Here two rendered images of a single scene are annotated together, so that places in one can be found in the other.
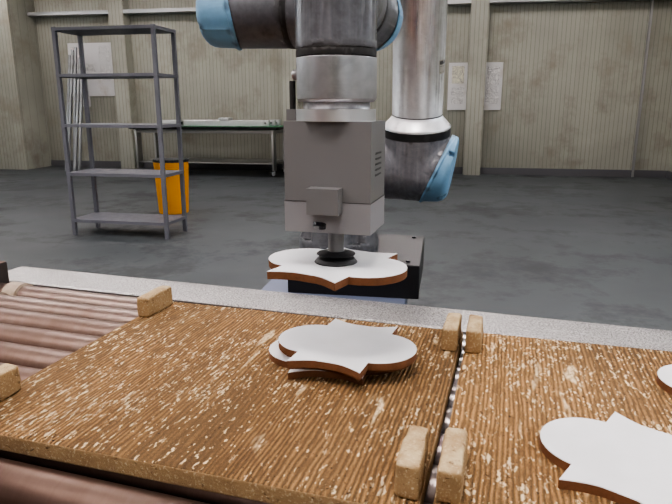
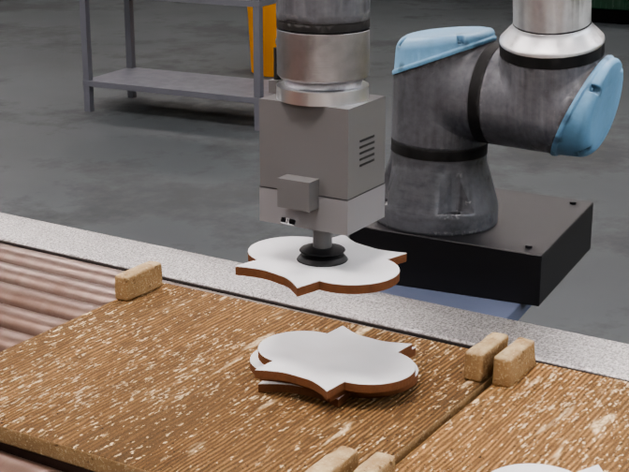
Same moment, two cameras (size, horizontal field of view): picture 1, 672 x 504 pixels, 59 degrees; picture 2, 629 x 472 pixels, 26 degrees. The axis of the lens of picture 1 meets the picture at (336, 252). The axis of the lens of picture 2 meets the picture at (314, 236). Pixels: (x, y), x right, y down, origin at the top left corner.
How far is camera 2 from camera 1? 0.58 m
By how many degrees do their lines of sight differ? 15
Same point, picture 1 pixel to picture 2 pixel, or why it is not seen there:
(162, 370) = (124, 367)
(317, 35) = (291, 11)
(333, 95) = (307, 78)
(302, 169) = (278, 154)
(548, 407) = (533, 453)
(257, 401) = (213, 410)
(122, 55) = not seen: outside the picture
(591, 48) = not seen: outside the picture
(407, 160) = (527, 95)
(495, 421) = (459, 459)
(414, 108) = (538, 18)
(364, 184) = (341, 177)
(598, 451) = not seen: outside the picture
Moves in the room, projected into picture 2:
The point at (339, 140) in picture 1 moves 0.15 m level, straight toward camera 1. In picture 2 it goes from (315, 125) to (258, 172)
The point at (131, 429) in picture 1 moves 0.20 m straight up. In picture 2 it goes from (77, 421) to (63, 184)
